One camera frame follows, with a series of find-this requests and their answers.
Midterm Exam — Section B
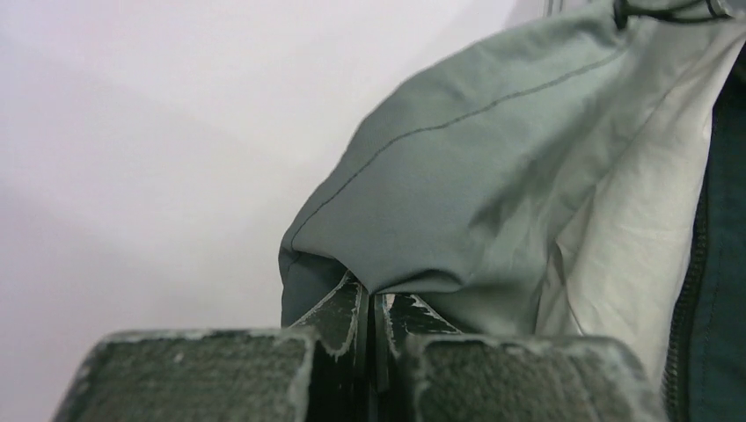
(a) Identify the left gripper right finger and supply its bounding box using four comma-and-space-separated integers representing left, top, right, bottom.
372, 294, 666, 421

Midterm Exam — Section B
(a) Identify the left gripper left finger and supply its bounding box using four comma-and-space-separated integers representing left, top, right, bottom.
55, 275, 368, 421

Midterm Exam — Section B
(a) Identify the grey black zip jacket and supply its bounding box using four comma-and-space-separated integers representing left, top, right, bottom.
279, 1, 745, 421

